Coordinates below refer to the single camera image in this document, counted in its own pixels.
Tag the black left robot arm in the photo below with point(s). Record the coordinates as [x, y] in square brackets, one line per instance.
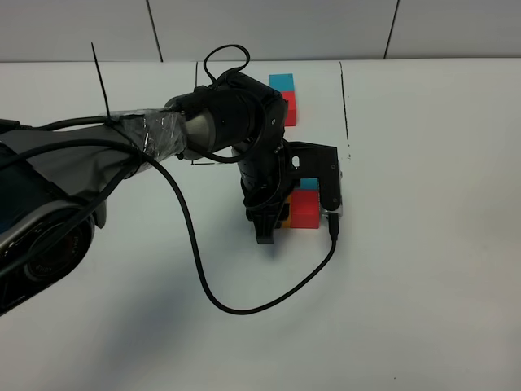
[56, 178]

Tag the orange cube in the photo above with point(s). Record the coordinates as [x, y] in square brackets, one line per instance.
[286, 223]

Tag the template red cube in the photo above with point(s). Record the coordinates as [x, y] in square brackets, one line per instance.
[291, 117]

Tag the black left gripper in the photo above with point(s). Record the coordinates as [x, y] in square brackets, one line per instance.
[265, 188]

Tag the template blue cube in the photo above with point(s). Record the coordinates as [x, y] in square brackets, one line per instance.
[283, 82]

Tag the black cable tie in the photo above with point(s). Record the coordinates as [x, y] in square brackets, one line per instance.
[100, 78]

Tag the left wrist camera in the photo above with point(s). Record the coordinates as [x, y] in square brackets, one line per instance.
[311, 160]

